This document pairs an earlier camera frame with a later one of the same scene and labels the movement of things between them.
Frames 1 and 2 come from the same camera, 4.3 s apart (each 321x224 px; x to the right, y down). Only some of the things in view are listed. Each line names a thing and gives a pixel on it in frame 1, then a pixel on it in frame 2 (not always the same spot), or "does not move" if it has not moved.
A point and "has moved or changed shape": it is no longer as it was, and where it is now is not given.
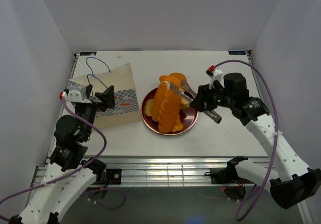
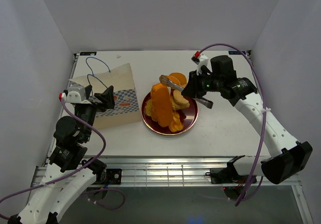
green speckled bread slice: [148, 107] does not move
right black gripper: [203, 97] → [192, 90]
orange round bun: [179, 76] does not move
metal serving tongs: [185, 86] → [167, 81]
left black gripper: [107, 96] does not move
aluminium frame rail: [163, 172] does not move
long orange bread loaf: [166, 108] has moved or changed shape
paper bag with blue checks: [126, 108] does not move
